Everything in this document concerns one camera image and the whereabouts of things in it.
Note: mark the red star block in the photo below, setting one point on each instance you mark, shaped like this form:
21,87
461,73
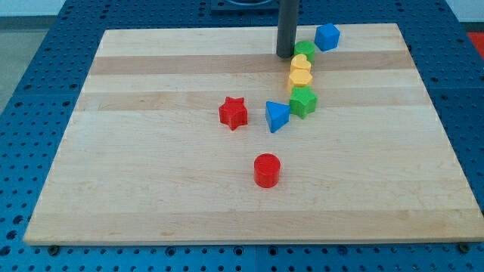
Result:
233,112

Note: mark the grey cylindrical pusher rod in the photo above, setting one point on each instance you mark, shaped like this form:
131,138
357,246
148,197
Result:
287,25

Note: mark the blue triangle block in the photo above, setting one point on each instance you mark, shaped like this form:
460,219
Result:
277,115

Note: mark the red cylinder block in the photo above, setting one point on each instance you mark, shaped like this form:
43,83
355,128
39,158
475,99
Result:
266,170

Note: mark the green cylinder block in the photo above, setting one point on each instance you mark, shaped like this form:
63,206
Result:
307,48

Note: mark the green star block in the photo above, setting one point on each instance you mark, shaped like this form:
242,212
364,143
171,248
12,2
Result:
303,101

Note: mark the blue cube block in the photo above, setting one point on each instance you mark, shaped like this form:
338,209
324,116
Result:
327,37

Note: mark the yellow hexagon block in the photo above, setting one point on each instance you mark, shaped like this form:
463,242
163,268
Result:
299,78

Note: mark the yellow heart block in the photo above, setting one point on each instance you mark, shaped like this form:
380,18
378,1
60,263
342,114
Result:
300,62

